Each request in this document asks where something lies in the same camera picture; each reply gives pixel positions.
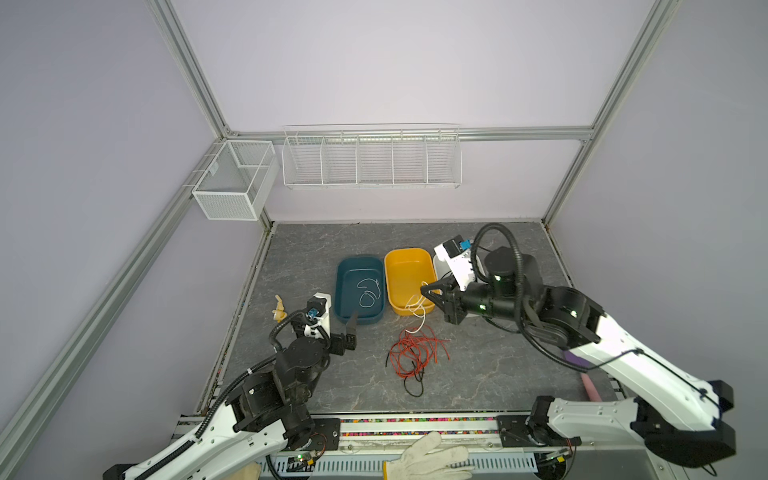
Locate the teal plastic bin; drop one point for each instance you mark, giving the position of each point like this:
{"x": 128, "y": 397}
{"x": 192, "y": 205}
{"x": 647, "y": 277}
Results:
{"x": 361, "y": 287}

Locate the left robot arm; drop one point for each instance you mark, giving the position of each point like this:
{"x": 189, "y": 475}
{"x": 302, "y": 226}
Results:
{"x": 262, "y": 412}

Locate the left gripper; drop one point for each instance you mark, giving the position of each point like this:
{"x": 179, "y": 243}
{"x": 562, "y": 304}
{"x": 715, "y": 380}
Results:
{"x": 338, "y": 339}

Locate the yellow toy figure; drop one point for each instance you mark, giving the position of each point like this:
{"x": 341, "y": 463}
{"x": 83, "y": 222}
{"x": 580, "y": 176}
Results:
{"x": 279, "y": 313}

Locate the white wire shelf basket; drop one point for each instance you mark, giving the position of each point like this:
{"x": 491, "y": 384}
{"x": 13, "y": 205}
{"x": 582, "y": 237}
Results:
{"x": 372, "y": 156}

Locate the white plastic bin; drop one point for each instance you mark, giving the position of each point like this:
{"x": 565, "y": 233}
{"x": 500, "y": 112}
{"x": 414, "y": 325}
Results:
{"x": 442, "y": 264}

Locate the right work glove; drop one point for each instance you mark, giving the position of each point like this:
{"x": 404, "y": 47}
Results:
{"x": 427, "y": 459}

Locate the white mesh box basket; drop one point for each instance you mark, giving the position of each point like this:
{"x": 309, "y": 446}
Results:
{"x": 237, "y": 181}

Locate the purple object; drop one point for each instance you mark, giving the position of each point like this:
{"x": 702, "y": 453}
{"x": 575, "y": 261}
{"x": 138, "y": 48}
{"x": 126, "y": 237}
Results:
{"x": 587, "y": 381}

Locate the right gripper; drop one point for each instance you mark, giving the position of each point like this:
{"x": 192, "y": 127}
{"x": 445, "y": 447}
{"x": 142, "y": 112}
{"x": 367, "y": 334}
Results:
{"x": 456, "y": 301}

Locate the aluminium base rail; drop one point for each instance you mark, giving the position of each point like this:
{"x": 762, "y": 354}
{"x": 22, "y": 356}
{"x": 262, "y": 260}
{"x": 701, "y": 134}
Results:
{"x": 355, "y": 446}

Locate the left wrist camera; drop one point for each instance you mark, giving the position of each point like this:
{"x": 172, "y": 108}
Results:
{"x": 317, "y": 312}

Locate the yellow plastic bin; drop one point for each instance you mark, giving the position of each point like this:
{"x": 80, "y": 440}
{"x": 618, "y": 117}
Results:
{"x": 406, "y": 270}

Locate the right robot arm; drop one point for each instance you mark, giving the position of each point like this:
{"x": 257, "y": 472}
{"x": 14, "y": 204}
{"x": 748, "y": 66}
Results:
{"x": 675, "y": 415}

